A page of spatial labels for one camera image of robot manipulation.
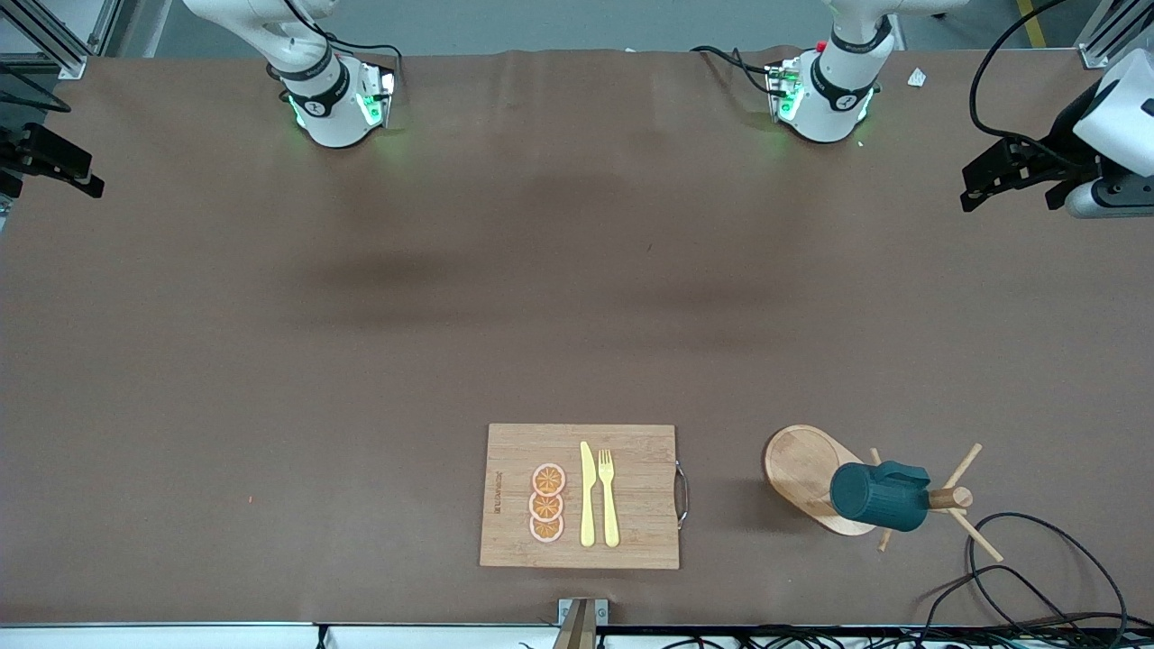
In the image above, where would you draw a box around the wooden mug tree rack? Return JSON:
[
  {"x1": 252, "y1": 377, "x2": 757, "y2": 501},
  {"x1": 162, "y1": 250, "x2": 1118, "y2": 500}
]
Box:
[{"x1": 763, "y1": 424, "x2": 1004, "y2": 564}]

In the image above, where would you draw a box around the teal cup with handle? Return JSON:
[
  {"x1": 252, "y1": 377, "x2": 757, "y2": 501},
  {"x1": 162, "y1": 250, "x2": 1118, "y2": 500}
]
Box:
[{"x1": 829, "y1": 461, "x2": 931, "y2": 533}]

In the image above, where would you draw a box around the black cable bundle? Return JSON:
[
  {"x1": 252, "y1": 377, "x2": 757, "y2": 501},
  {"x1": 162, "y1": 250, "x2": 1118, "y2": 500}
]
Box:
[{"x1": 631, "y1": 626, "x2": 1154, "y2": 649}]

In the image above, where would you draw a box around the black cable loop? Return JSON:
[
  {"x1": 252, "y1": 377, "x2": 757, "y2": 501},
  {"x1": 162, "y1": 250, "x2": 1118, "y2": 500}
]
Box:
[{"x1": 920, "y1": 512, "x2": 1129, "y2": 634}]

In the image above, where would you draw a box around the black base cable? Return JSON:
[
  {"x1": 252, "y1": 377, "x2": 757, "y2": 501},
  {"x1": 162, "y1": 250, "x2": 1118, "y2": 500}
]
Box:
[
  {"x1": 690, "y1": 45, "x2": 778, "y2": 96},
  {"x1": 320, "y1": 34, "x2": 404, "y2": 82}
]

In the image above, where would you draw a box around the table cover sheet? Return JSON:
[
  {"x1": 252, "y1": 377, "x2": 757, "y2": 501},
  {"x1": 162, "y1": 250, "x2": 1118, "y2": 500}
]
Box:
[{"x1": 0, "y1": 45, "x2": 1154, "y2": 627}]

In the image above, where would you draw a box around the white table edge rail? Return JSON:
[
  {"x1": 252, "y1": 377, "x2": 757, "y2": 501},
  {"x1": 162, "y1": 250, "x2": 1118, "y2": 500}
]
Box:
[{"x1": 0, "y1": 622, "x2": 1154, "y2": 649}]

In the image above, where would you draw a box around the yellow plastic knife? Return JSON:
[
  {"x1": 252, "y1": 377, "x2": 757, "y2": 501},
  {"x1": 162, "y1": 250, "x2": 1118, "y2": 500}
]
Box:
[{"x1": 580, "y1": 441, "x2": 597, "y2": 548}]

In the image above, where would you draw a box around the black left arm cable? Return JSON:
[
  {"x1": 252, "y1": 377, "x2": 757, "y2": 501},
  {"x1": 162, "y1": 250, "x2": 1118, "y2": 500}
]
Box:
[{"x1": 968, "y1": 0, "x2": 1097, "y2": 169}]

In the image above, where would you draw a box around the brown upright post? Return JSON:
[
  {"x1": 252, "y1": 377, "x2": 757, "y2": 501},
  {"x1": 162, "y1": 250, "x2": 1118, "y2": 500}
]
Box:
[{"x1": 552, "y1": 602, "x2": 598, "y2": 649}]

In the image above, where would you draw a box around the yellow plastic fork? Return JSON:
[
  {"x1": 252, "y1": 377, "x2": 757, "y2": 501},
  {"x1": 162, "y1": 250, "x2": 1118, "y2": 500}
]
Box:
[{"x1": 598, "y1": 449, "x2": 621, "y2": 548}]

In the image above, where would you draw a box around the aluminium frame profile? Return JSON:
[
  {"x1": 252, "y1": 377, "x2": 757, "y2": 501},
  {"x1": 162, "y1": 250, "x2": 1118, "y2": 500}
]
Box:
[
  {"x1": 0, "y1": 0, "x2": 124, "y2": 80},
  {"x1": 1075, "y1": 0, "x2": 1154, "y2": 69}
]

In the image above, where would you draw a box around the wooden cutting board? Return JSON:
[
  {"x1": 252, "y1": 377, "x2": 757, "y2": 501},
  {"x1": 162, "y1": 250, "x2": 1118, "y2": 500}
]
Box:
[{"x1": 479, "y1": 423, "x2": 691, "y2": 571}]

